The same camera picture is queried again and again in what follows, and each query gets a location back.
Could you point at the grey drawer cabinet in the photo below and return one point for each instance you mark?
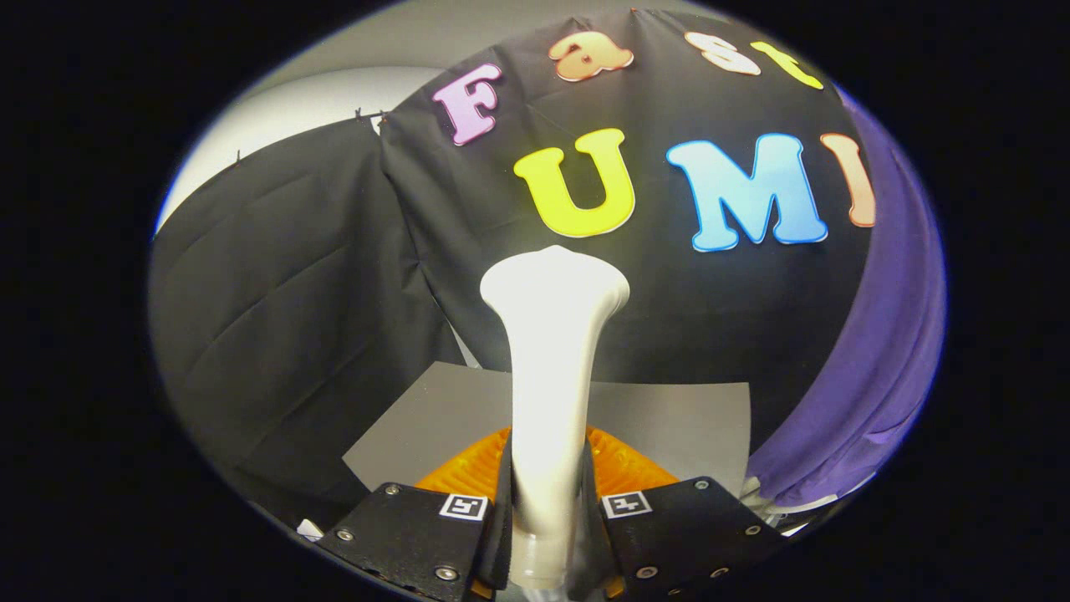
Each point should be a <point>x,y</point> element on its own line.
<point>443,418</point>

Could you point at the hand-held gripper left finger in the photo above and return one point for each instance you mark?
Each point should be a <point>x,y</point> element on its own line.
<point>418,535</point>

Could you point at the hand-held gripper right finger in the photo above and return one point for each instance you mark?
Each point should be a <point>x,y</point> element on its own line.
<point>677,531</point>

